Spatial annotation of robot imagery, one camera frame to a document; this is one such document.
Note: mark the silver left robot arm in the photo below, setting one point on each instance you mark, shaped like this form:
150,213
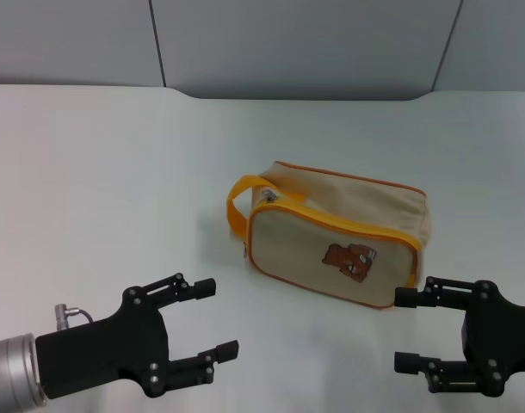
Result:
8,370

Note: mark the beige food bag yellow trim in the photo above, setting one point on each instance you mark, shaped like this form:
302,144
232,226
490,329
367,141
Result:
297,245

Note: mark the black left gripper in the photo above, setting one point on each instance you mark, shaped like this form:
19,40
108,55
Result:
99,348

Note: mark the silver zipper pull tab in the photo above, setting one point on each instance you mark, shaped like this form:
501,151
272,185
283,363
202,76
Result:
269,195

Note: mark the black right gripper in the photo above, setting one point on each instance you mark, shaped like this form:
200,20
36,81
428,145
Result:
499,335

